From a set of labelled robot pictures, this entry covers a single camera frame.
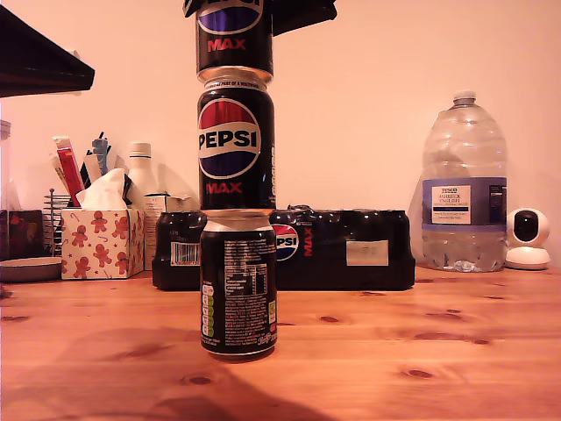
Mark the black shrink-wrapped Pepsi multipack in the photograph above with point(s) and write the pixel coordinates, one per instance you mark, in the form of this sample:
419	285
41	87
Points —
333	276

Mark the gingerbread print tissue box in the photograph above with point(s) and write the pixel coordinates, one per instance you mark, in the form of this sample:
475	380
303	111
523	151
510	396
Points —
103	245

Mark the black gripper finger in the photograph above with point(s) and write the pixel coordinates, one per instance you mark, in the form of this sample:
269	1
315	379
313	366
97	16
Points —
189	6
302	13
35	66

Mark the white plastic bottle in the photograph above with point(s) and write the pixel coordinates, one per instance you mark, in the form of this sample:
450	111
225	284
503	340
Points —
141	171

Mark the cream stick packet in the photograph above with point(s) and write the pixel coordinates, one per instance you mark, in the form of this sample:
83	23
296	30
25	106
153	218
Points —
57	171

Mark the blue packet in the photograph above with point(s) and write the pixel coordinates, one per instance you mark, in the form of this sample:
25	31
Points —
101	153

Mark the small white carton box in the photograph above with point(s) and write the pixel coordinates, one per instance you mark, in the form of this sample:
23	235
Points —
155	204

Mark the large clear water bottle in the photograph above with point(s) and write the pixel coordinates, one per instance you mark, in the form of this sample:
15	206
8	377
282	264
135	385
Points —
464	149

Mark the black and white packet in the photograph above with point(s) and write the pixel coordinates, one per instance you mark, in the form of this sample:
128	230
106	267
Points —
93	169

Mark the small white round camera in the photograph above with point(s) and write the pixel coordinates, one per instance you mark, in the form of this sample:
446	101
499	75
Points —
526	228

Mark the grey plate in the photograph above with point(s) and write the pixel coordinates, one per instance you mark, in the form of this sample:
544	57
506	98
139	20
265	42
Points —
30	268

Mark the black Pepsi Max can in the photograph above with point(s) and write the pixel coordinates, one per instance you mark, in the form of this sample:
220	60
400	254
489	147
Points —
239	289
236	144
234	52

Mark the white tissue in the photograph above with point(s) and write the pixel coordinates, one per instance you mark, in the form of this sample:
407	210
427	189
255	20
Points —
103	190

